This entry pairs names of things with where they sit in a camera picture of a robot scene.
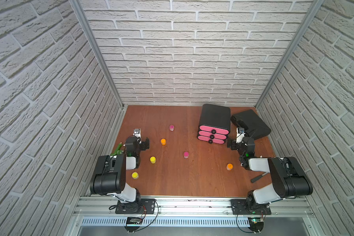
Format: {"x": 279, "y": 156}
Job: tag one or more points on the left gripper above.
{"x": 144, "y": 143}

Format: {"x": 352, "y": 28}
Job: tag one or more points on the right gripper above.
{"x": 233, "y": 143}

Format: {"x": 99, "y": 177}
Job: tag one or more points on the yellow paint can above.
{"x": 153, "y": 160}
{"x": 135, "y": 175}

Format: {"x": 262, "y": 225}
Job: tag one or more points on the pink top drawer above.
{"x": 211, "y": 129}

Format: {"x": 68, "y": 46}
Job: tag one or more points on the black drawer cabinet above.
{"x": 215, "y": 116}

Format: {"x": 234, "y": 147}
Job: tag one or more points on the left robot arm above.
{"x": 109, "y": 177}

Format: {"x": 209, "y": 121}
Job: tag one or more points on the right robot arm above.
{"x": 288, "y": 179}

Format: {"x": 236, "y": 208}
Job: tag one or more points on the black plastic tool case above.
{"x": 253, "y": 125}

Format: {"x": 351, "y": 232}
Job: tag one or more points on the green flashlight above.
{"x": 119, "y": 150}

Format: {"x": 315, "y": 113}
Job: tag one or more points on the left controller box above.
{"x": 134, "y": 221}

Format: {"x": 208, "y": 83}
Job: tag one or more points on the controller box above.
{"x": 256, "y": 224}
{"x": 134, "y": 221}

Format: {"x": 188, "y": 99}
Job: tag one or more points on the right controller box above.
{"x": 256, "y": 224}

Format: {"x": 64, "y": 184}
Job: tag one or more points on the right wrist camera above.
{"x": 240, "y": 132}

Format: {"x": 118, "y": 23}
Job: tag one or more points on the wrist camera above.
{"x": 240, "y": 132}
{"x": 137, "y": 132}

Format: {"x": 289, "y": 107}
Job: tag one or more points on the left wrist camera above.
{"x": 137, "y": 132}

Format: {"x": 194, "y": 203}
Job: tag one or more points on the black handled hammer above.
{"x": 257, "y": 178}

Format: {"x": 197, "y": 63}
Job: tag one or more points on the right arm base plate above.
{"x": 244, "y": 206}

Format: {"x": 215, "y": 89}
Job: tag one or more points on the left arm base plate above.
{"x": 144, "y": 206}

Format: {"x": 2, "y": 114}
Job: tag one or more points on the aluminium front rail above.
{"x": 191, "y": 206}

